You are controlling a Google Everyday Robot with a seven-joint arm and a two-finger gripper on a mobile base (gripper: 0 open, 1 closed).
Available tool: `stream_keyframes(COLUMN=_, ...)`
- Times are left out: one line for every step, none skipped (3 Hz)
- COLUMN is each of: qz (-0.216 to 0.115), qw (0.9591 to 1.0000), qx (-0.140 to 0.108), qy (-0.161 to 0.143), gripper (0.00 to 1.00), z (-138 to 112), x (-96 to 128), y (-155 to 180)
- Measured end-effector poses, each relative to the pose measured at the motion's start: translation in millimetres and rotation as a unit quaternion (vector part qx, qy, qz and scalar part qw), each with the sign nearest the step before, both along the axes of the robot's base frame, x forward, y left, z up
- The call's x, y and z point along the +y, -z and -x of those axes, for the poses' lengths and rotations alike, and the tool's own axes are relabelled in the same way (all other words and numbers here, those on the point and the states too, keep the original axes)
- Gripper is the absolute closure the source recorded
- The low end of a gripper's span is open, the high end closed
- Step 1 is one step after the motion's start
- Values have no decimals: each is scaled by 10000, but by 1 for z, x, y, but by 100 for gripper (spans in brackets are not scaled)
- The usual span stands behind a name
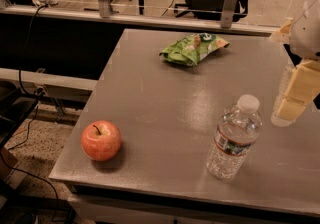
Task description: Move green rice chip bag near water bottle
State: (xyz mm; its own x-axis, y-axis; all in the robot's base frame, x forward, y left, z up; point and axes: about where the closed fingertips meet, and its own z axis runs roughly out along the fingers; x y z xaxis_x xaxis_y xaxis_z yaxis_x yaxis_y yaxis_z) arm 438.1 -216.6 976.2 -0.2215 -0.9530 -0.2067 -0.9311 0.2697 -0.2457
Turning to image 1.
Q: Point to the black cart at left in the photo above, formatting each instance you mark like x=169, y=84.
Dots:
x=15, y=107

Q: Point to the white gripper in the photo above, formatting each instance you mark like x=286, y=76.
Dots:
x=307, y=36

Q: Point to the green rice chip bag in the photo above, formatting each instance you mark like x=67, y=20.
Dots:
x=192, y=49

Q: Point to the right metal barrier post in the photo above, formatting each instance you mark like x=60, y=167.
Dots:
x=227, y=13

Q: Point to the clear plastic water bottle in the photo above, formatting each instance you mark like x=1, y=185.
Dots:
x=237, y=130

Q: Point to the red apple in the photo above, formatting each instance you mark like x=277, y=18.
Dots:
x=101, y=140

